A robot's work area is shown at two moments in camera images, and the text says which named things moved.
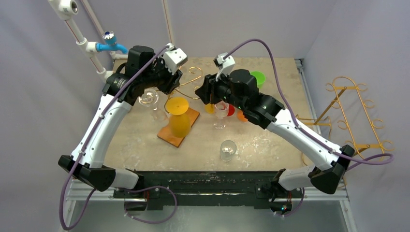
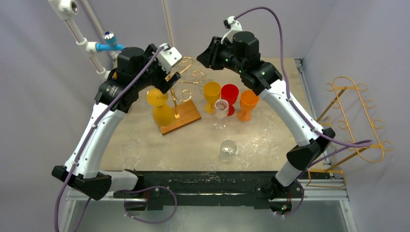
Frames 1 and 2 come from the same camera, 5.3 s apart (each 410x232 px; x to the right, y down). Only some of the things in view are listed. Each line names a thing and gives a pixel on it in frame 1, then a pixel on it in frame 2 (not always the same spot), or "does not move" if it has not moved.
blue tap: (110, 43) does not move
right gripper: (205, 90) → (208, 53)
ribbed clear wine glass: (222, 109) does not move
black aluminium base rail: (210, 188) does not move
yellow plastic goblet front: (180, 123) → (163, 114)
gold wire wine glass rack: (185, 83) → (186, 114)
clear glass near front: (228, 148) does not move
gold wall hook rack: (351, 112) does not move
